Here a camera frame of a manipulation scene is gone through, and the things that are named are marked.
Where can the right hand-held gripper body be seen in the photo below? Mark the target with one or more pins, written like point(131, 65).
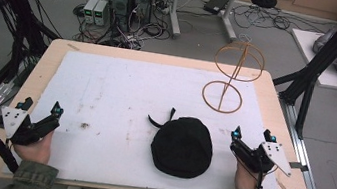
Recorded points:
point(273, 155)

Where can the black hat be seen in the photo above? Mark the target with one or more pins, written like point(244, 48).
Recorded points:
point(182, 147)

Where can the black stool base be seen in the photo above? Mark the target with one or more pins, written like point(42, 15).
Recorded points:
point(263, 0)

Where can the grey power supply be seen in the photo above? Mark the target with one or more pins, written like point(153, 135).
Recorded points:
point(89, 10)
point(101, 13)

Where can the black tape strip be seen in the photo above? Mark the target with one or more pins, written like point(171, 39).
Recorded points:
point(299, 166)

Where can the white table mat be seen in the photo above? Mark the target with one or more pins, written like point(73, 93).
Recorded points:
point(121, 101)

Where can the flat black box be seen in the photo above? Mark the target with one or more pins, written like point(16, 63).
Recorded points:
point(216, 4)

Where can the white desk leg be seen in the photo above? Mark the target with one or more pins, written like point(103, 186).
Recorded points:
point(176, 11)
point(230, 16)

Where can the person's left hand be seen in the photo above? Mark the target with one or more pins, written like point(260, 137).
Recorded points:
point(35, 150)

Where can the brown tape piece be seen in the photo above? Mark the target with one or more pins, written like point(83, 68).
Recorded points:
point(73, 47)

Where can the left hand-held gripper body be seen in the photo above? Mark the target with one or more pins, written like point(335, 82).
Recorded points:
point(20, 133)

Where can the person's right hand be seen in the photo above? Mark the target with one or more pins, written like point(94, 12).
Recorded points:
point(245, 178)

